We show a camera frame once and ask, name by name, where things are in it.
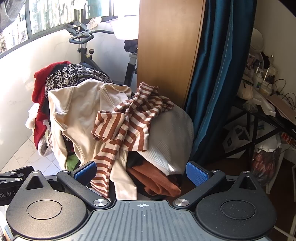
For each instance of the green garment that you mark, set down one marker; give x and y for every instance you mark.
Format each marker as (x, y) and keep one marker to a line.
(71, 163)

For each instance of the window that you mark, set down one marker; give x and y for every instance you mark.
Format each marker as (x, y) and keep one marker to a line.
(46, 16)

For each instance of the white paper bag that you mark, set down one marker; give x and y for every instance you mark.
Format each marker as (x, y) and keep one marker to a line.
(233, 139)

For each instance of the black exercise bike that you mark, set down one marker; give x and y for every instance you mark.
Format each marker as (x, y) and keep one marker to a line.
(76, 39)

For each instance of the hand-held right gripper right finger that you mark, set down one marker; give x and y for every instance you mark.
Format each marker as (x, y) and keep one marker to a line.
(196, 173)

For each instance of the black desk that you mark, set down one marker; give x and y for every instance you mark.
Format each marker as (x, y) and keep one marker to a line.
(252, 129)

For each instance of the grey fuzzy cloth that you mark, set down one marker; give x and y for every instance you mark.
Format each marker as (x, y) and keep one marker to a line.
(45, 148)

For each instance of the blue curtain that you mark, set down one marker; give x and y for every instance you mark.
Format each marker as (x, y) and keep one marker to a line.
(215, 69)

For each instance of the hanging dark cloth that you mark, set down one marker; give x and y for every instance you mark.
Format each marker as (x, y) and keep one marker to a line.
(9, 11)

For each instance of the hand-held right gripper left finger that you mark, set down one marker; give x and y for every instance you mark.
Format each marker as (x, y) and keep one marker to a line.
(85, 172)

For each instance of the brown white striped sweater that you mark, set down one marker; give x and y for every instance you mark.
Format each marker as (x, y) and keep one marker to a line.
(129, 125)

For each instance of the rust orange garment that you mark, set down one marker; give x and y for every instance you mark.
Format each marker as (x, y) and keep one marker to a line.
(155, 178)

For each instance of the cream shirt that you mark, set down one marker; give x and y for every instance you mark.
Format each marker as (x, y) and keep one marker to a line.
(76, 109)

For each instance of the round white mirror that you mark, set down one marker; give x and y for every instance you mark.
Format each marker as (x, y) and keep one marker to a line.
(256, 39)

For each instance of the black white patterned garment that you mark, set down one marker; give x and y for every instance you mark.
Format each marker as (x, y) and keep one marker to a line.
(69, 74)

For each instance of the plastic bag with red contents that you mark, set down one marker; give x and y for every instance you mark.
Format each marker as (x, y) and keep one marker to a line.
(266, 164)

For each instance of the beige pouch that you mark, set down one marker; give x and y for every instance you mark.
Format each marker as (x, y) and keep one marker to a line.
(245, 91)

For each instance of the red garment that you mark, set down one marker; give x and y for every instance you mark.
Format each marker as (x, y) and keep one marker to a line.
(39, 88)

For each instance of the wooden wardrobe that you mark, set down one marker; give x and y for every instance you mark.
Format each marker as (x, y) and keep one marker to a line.
(166, 46)

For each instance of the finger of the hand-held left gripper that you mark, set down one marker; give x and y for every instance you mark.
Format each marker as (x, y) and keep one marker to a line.
(20, 171)

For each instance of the white knitted sweater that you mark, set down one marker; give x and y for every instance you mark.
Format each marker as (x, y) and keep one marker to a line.
(171, 139)

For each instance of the white fuzzy cloth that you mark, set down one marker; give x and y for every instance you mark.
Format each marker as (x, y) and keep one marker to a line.
(31, 118)

